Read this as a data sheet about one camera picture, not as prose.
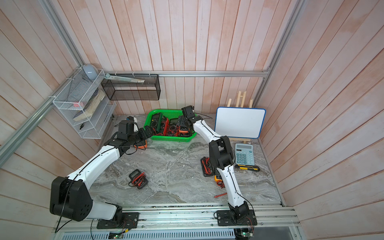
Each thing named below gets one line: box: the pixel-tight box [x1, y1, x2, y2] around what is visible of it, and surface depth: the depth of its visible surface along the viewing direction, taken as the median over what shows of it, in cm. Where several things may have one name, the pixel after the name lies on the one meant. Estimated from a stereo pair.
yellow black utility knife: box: [234, 164, 261, 172], surface depth 92 cm
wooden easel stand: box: [226, 91, 254, 144], surface depth 88 cm
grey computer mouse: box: [82, 63, 98, 81], surface depth 84 cm
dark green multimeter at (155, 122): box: [150, 112, 163, 133], surface depth 106 cm
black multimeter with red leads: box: [200, 156, 215, 177], surface depth 90 cm
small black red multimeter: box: [128, 169, 148, 190], surface depth 85 cm
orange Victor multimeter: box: [178, 125, 191, 134], surface depth 103 cm
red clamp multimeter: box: [163, 118, 170, 136], surface depth 109 cm
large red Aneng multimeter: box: [167, 118, 179, 137], surface depth 108 cm
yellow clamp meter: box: [214, 175, 226, 189], surface depth 85 cm
